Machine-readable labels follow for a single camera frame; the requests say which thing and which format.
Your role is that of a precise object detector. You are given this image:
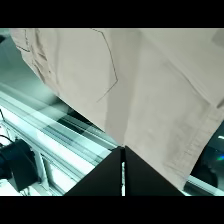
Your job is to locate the silver frame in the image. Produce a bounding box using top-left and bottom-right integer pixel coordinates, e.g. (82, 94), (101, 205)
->
(0, 84), (224, 197)

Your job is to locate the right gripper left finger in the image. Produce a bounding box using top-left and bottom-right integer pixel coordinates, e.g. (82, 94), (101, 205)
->
(65, 146), (126, 197)

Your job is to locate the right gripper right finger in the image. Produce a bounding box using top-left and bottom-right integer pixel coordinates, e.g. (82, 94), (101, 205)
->
(124, 146), (185, 197)

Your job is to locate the beige garment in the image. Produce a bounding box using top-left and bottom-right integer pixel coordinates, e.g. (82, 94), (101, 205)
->
(9, 28), (224, 192)

